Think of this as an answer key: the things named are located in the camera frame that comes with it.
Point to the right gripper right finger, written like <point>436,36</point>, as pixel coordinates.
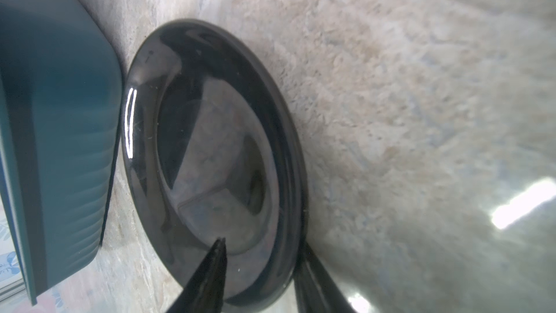
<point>315,289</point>

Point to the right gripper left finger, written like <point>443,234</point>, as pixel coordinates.
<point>204,292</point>

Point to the black round plate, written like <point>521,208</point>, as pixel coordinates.
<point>211,152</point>

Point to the teal plastic bin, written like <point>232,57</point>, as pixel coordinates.
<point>61,93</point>

